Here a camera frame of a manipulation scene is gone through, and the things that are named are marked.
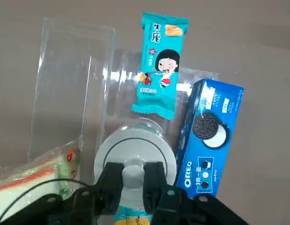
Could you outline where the clear acrylic display shelf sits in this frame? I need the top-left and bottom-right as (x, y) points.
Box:
(27, 15), (221, 225)

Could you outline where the wrapped triangle sandwich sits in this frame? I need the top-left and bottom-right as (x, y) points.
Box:
(0, 144), (82, 224)

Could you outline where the blue Oreo cookie box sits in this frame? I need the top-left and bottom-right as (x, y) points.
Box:
(174, 78), (245, 200)

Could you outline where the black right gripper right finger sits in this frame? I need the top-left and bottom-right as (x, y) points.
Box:
(143, 161), (250, 225)

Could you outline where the teal cartoon snack packet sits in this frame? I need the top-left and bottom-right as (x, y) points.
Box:
(113, 203), (153, 225)
(131, 12), (191, 121)

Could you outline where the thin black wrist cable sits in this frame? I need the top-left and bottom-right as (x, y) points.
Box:
(0, 178), (90, 224)

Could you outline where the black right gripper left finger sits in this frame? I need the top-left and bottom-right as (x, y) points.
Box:
(0, 161), (125, 225)

